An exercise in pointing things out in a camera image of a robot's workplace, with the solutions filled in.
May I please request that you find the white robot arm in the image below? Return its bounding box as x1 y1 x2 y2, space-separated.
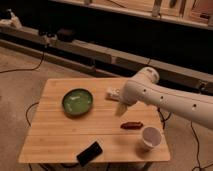
115 67 213 130

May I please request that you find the green ceramic bowl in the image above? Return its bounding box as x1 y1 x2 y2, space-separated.
62 88 93 117

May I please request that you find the white rectangular box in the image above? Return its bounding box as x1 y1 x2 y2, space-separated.
106 87 120 101

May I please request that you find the black rectangular phone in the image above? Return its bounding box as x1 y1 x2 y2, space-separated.
76 142 103 166

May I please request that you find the wooden table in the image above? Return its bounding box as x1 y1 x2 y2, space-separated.
19 78 170 163

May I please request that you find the dark device on ledge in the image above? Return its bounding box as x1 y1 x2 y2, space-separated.
57 29 75 42

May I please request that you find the white object top left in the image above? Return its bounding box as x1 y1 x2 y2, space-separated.
0 9 22 29

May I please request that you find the black cable right side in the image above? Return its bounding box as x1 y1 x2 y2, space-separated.
190 120 213 171

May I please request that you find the black cable on floor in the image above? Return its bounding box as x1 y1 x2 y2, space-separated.
0 46 46 75

